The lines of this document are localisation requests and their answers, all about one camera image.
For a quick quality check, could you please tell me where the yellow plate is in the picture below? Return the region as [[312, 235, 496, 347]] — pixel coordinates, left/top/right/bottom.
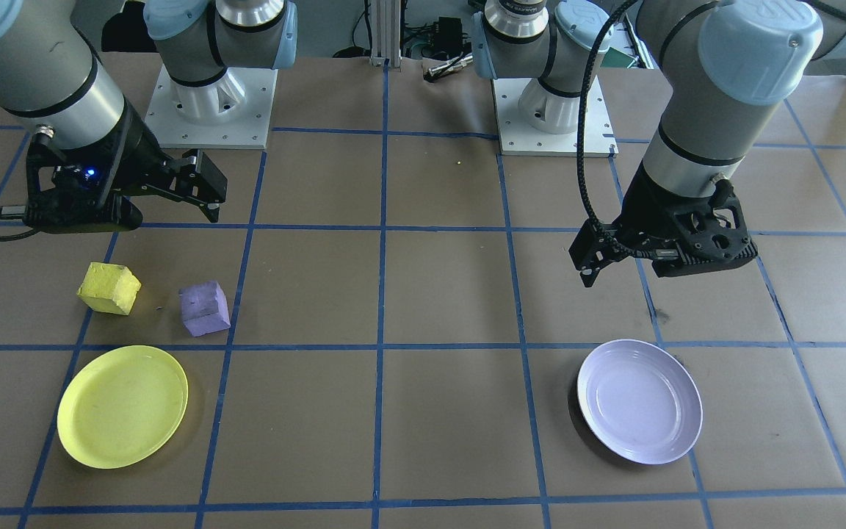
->
[[57, 345, 189, 469]]

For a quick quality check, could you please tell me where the purple plate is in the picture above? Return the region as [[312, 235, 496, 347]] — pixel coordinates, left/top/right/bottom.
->
[[576, 339, 704, 465]]

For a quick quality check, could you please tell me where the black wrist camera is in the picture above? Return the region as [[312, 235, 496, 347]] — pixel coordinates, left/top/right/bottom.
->
[[24, 198, 143, 235], [647, 245, 759, 278]]

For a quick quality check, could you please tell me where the purple foam block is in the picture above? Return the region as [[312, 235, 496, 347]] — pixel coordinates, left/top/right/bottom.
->
[[178, 281, 231, 337]]

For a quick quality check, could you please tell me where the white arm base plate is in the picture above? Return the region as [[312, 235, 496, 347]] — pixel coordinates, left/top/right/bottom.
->
[[491, 73, 618, 157], [144, 65, 278, 150]]

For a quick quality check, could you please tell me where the silver metal tool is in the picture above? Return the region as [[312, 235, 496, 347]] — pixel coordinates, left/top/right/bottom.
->
[[425, 53, 477, 83]]

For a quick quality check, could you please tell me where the yellow foam block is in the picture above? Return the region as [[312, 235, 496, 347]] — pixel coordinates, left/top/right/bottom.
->
[[76, 262, 142, 317]]

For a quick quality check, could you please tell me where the small black electronics box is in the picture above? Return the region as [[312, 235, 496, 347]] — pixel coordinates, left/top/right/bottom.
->
[[430, 16, 466, 54]]

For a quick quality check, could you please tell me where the braided black gripper cable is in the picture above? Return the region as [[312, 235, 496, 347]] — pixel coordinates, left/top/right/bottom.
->
[[576, 0, 662, 258]]

